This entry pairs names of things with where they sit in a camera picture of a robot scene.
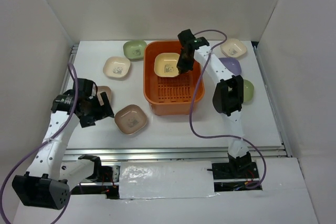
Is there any brown plate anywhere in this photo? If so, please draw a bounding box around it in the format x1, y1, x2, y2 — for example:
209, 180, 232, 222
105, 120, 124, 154
114, 104, 148, 135

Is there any yellow plate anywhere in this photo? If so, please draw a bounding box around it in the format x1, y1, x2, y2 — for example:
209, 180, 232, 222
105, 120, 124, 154
154, 52, 180, 78

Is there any purple plate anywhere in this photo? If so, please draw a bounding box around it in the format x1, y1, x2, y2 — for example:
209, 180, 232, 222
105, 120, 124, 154
219, 57, 242, 76

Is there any pink-brown plate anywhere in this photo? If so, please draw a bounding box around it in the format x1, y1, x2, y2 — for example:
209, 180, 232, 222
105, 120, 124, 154
97, 86, 112, 105

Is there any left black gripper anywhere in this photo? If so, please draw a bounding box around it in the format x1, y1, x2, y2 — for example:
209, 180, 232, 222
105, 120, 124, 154
80, 91, 114, 128

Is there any green plate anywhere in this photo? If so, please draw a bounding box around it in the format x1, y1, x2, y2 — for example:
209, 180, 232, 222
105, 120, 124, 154
244, 79, 255, 103
123, 40, 147, 61

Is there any cream plate back right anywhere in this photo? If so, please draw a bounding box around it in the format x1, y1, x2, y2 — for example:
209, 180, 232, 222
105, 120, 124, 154
220, 38, 247, 58

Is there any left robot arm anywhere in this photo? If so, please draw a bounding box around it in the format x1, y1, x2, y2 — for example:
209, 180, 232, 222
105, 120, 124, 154
12, 78, 114, 210

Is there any cream plate left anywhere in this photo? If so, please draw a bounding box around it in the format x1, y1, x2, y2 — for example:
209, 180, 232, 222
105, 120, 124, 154
103, 56, 131, 79

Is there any cream plate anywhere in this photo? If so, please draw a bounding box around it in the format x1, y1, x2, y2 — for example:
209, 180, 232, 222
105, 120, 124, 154
103, 56, 131, 79
220, 38, 247, 58

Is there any orange plastic bin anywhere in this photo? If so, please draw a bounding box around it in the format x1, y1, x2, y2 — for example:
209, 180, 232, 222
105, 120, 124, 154
143, 40, 202, 115

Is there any white sheet front cover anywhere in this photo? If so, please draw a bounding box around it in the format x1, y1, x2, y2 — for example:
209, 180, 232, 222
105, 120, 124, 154
119, 161, 215, 199

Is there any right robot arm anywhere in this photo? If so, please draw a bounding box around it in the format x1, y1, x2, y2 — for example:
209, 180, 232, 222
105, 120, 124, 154
177, 29, 252, 178

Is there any aluminium rail frame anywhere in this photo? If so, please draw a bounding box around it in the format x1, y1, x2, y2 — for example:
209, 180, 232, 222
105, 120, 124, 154
63, 41, 287, 165

